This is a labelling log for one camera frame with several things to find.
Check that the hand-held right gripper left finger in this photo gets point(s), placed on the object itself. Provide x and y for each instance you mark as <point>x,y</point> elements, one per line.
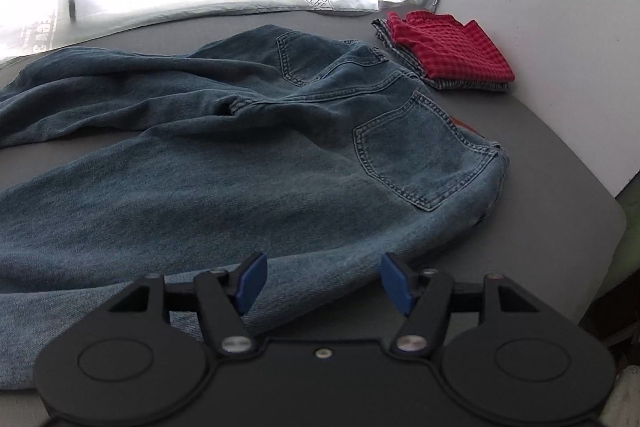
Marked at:
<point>251,281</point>

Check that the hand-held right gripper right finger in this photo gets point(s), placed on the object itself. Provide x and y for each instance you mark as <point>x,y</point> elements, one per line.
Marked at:
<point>396,283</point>

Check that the blue denim jeans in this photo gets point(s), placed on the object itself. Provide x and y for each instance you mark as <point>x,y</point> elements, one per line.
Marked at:
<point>200,187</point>

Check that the pale green object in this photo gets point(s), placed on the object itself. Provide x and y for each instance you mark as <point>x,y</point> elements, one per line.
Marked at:
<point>622,257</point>

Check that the grey striped folded cloth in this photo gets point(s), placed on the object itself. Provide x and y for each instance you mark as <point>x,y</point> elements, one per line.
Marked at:
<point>402,53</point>

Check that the red checked folded cloth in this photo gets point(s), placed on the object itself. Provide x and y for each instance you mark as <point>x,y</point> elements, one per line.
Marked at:
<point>450,47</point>

